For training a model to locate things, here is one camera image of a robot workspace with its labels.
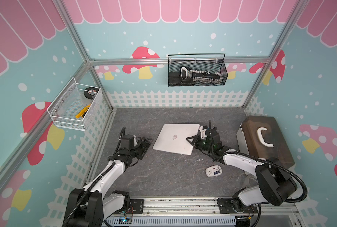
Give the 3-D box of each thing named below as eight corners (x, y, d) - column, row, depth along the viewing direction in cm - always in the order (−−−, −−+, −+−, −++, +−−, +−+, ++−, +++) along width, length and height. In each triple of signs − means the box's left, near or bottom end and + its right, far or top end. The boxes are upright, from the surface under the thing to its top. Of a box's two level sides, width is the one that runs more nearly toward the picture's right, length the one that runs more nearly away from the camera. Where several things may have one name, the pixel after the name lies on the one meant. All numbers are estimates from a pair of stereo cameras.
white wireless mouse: (206, 178, 86) (207, 176, 83) (203, 169, 89) (204, 167, 87) (222, 174, 87) (223, 172, 85) (218, 165, 91) (219, 163, 88)
